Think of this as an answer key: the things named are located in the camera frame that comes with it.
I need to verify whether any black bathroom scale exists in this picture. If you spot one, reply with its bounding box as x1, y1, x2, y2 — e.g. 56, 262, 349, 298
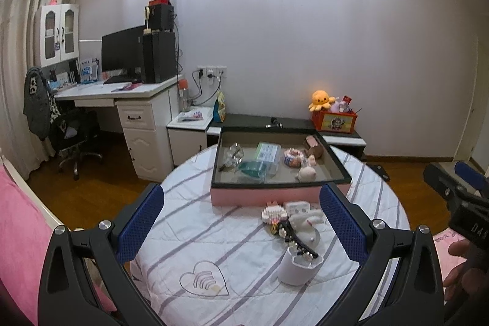
367, 163, 390, 181

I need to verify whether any pink white brick toy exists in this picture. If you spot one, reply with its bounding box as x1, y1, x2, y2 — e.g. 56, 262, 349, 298
262, 201, 288, 235

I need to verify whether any teal plastic item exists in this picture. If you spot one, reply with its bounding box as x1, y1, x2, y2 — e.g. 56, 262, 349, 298
237, 160, 268, 182

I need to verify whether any white desk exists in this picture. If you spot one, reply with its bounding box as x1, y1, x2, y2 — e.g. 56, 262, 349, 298
53, 76, 184, 181

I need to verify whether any clear plastic box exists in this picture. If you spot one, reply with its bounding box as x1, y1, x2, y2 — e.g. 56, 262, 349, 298
256, 142, 282, 174

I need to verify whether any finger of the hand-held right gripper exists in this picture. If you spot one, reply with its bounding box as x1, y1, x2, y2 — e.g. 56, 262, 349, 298
454, 161, 489, 197
422, 163, 465, 208

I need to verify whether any white striped quilt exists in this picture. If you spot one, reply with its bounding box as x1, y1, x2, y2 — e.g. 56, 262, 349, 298
130, 145, 411, 326

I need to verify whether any orange toy box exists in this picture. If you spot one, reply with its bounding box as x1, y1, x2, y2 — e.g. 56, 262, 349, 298
311, 108, 359, 135

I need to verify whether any plain pink blanket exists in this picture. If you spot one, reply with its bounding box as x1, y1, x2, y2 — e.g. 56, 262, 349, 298
0, 163, 117, 313

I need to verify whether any blue box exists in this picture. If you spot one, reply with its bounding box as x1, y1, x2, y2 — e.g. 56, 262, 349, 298
79, 58, 99, 84

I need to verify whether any small white box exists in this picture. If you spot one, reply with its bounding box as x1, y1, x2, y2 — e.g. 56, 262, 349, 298
285, 201, 310, 216

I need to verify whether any snack bag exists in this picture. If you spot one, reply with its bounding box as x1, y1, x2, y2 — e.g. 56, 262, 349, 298
212, 92, 227, 122

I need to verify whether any black speaker box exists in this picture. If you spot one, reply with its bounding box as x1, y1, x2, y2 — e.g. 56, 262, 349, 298
148, 4, 174, 32

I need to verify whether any black power cable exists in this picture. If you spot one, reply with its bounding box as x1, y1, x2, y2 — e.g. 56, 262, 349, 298
190, 69, 204, 107

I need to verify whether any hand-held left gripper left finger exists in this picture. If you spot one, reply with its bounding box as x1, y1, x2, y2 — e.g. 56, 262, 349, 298
38, 183, 165, 326

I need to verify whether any orange cap bottle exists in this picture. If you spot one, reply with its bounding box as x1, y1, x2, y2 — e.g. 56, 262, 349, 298
178, 79, 191, 113

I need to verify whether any white door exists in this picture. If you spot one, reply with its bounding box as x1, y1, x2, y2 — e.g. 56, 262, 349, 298
453, 0, 489, 162

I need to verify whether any white nightstand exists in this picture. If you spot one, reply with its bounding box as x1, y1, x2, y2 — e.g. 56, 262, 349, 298
167, 108, 224, 167

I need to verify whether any white cup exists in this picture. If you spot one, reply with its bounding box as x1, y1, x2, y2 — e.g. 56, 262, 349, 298
277, 245, 323, 286

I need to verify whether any person's right hand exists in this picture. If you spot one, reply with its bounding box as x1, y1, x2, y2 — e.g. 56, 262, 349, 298
443, 240, 474, 302

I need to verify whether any black flower hair clip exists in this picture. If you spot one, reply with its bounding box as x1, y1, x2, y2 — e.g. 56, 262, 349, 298
281, 221, 319, 262

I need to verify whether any grey jacket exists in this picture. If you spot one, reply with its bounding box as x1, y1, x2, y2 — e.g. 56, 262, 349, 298
23, 66, 58, 139

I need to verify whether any beige plush toy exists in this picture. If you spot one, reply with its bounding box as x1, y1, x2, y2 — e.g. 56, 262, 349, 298
297, 165, 317, 182

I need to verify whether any white wall cabinet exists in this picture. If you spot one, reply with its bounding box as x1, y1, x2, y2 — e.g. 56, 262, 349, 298
34, 3, 80, 68

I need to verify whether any pink printed quilt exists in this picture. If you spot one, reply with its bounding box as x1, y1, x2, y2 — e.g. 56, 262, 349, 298
432, 229, 470, 273

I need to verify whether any clear glass cup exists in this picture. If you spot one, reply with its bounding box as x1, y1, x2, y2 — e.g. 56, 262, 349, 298
219, 143, 245, 172

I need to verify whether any black computer monitor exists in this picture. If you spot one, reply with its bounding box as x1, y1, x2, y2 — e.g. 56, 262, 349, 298
101, 25, 148, 80

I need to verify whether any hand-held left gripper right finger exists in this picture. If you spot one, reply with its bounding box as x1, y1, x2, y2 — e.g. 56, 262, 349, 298
319, 183, 446, 326

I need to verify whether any black computer tower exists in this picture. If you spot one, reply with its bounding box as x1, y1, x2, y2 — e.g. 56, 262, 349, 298
142, 32, 178, 84

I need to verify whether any white rabbit figurine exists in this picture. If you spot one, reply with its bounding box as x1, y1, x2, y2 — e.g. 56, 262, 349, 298
286, 211, 325, 246

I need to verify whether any pink storage box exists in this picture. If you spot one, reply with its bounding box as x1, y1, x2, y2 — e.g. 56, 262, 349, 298
211, 126, 353, 207

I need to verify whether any black office chair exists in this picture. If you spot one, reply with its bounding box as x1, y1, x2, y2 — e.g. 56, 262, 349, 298
50, 108, 104, 181

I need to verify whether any cream curtain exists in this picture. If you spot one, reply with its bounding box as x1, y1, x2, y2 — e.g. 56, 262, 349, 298
0, 0, 71, 181

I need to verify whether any white wall outlet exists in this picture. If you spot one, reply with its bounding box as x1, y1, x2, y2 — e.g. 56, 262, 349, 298
197, 65, 228, 79

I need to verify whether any cream bed frame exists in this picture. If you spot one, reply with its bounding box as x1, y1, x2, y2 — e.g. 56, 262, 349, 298
0, 152, 67, 229

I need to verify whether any orange octopus plush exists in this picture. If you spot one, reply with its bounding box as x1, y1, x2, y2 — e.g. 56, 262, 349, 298
309, 90, 337, 111

